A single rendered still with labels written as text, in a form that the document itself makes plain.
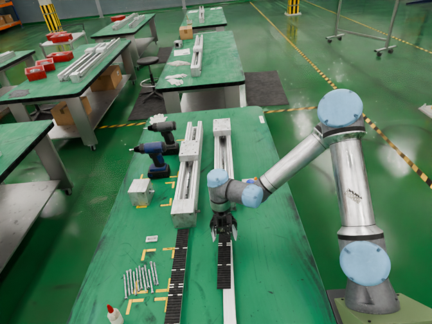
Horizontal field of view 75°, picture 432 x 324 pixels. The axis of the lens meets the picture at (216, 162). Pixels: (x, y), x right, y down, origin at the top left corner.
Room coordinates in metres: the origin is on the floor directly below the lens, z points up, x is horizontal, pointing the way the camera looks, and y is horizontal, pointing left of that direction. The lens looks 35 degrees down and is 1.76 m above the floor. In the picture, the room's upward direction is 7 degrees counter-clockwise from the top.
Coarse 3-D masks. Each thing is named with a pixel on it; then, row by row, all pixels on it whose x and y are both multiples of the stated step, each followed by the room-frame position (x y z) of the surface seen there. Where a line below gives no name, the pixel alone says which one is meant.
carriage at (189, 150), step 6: (186, 144) 1.42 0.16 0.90; (192, 144) 1.42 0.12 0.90; (198, 144) 1.41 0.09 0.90; (180, 150) 1.36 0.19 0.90; (186, 150) 1.35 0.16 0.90; (192, 150) 1.35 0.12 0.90; (198, 150) 1.34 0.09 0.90; (180, 156) 1.31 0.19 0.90; (186, 156) 1.31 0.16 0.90; (192, 156) 1.30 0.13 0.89; (198, 156) 1.30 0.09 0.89; (192, 162) 1.32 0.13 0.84
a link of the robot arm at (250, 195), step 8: (232, 184) 0.73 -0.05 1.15; (240, 184) 0.72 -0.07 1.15; (248, 184) 0.72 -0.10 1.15; (232, 192) 0.70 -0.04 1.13; (240, 192) 0.69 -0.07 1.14; (248, 192) 0.68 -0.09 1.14; (256, 192) 0.68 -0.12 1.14; (232, 200) 0.70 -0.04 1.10; (240, 200) 0.68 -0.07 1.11; (248, 200) 0.67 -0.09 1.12; (256, 200) 0.66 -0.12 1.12
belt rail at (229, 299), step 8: (232, 256) 0.69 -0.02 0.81; (232, 264) 0.66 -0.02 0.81; (232, 272) 0.62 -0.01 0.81; (232, 280) 0.59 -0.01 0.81; (232, 288) 0.56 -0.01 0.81; (224, 296) 0.53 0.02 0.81; (232, 296) 0.53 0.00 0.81; (224, 304) 0.51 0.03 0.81; (232, 304) 0.50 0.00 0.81; (224, 312) 0.48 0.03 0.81; (232, 312) 0.48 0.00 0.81; (224, 320) 0.45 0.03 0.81; (232, 320) 0.45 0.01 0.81
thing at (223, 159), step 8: (216, 136) 1.54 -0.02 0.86; (216, 144) 1.45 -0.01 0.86; (224, 144) 1.50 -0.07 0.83; (216, 152) 1.36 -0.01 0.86; (224, 152) 1.39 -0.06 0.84; (216, 160) 1.28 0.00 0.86; (224, 160) 1.31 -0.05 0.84; (232, 160) 1.27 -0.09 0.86; (224, 168) 1.24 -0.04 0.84; (232, 168) 1.19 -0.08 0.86; (232, 176) 1.13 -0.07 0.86; (232, 208) 0.97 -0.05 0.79
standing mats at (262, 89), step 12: (168, 48) 7.86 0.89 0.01; (252, 72) 5.22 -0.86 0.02; (264, 72) 5.15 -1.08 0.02; (276, 72) 5.08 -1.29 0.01; (144, 84) 5.20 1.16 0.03; (252, 84) 4.61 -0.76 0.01; (264, 84) 4.54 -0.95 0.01; (276, 84) 4.48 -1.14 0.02; (144, 96) 4.61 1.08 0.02; (156, 96) 4.55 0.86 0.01; (252, 96) 4.10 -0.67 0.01; (264, 96) 4.04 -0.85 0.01; (276, 96) 3.99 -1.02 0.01; (144, 108) 4.13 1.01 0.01; (156, 108) 4.07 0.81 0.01; (36, 120) 4.14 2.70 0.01
